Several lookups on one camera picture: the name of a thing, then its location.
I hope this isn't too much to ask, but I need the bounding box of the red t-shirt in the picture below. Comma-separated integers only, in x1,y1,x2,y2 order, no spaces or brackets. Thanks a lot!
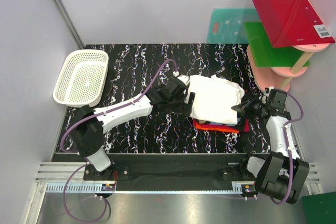
193,119,250,133

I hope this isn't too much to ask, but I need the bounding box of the white daisy print t-shirt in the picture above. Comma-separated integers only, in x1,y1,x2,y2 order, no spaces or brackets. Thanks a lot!
188,75,245,125

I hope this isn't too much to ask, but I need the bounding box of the black printed t-shirt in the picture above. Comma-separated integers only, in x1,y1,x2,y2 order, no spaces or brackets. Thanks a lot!
195,119,246,127

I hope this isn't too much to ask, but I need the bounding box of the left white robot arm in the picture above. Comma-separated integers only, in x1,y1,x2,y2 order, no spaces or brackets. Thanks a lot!
69,75,195,172

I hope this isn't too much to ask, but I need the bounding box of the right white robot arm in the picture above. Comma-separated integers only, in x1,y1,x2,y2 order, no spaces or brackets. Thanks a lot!
232,87,309,205

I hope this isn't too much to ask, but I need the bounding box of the pink wooden tiered shelf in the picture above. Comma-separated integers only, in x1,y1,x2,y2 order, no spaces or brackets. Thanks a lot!
246,0,330,97

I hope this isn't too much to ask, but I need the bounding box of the black marbled table mat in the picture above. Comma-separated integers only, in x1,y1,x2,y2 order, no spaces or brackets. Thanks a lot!
93,44,270,154

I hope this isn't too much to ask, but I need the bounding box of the green plastic sheet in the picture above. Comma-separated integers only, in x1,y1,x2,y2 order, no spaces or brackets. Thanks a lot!
244,22,303,67

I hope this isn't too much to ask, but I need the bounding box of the teal cutting board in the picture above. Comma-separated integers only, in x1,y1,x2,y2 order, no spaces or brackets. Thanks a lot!
207,8,260,44

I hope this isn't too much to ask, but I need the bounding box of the red plastic sheet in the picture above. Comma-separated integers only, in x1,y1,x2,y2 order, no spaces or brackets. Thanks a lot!
252,0,335,48

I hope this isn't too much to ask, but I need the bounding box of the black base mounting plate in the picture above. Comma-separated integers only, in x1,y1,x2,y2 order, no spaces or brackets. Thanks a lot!
83,152,271,183

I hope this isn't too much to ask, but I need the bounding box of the white perforated plastic basket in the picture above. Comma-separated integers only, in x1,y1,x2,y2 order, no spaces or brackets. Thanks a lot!
53,49,109,108

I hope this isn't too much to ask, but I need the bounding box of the dark green board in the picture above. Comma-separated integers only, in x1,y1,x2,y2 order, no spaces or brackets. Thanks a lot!
302,192,336,224

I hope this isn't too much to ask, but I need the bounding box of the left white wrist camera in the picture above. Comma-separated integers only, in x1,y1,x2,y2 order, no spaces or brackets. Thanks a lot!
173,71,190,85

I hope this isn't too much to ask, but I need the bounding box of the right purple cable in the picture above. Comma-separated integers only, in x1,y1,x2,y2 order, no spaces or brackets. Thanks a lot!
217,87,305,205

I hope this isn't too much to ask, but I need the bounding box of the purple cable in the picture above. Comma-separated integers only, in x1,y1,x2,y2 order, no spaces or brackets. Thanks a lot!
60,59,180,221
217,87,305,205

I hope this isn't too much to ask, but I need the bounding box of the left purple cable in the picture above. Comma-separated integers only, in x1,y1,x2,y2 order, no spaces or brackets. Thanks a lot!
60,59,180,221

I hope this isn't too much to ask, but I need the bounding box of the aluminium rail frame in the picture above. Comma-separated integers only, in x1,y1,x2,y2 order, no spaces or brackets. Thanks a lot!
35,162,322,196

